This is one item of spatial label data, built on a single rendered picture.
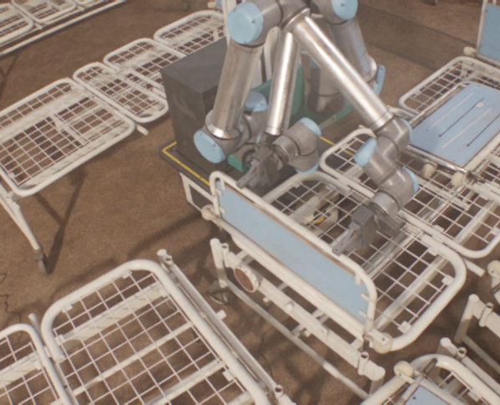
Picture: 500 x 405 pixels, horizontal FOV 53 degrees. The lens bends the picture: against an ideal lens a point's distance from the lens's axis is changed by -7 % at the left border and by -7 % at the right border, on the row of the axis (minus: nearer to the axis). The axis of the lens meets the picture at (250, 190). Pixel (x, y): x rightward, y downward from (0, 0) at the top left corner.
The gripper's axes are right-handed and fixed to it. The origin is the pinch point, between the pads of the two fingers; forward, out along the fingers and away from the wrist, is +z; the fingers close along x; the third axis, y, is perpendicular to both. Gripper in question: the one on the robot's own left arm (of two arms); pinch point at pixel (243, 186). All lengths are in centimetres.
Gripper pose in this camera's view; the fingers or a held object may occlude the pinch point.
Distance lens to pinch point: 175.9
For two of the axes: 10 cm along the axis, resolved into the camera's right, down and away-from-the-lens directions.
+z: -7.1, 6.3, -3.2
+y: 6.7, 4.6, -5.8
